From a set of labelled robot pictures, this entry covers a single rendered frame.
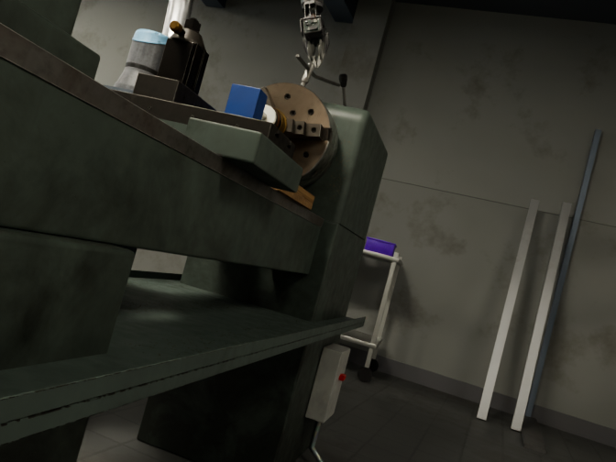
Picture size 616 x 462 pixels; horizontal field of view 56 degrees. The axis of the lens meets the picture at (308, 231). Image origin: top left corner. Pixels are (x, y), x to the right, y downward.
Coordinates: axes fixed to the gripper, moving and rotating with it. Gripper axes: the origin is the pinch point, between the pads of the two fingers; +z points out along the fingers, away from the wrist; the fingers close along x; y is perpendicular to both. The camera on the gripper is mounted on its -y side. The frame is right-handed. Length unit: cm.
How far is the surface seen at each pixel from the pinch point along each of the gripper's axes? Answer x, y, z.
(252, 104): -7, 51, 30
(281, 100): -8.1, 18.5, 17.5
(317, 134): 3.2, 22.5, 30.8
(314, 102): 2.1, 18.5, 19.5
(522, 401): 76, -231, 150
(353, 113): 11.3, 2.2, 19.1
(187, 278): -48, 3, 69
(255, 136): 6, 89, 50
